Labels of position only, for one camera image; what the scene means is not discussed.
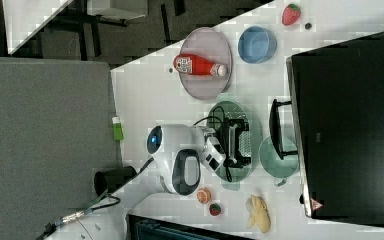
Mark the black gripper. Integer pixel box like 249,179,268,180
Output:
217,118,251,168

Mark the green plastic strainer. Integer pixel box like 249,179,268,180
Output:
206,100,262,191

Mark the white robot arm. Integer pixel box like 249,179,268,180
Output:
44,116,251,237

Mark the mint green mug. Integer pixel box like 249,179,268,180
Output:
259,137,299,187

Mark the orange half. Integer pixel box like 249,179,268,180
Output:
197,187,212,204

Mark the grey round plate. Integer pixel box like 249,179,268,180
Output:
173,27,233,100

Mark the red ketchup bottle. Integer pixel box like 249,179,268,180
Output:
173,54,228,76

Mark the small red strawberry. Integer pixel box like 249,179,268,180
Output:
209,203,221,216

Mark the peeled banana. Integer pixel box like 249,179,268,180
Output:
245,195,271,234

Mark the blue cup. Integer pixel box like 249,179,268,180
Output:
238,26,277,64

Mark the green bottle white cap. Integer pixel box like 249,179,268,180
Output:
112,117,124,141

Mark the toaster oven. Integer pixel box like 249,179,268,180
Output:
286,31,384,227

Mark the large red strawberry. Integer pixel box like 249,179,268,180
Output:
282,3,301,26

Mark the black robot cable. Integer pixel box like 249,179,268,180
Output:
193,114,234,183

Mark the blue table frame rail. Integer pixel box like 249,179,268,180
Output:
127,214,251,240

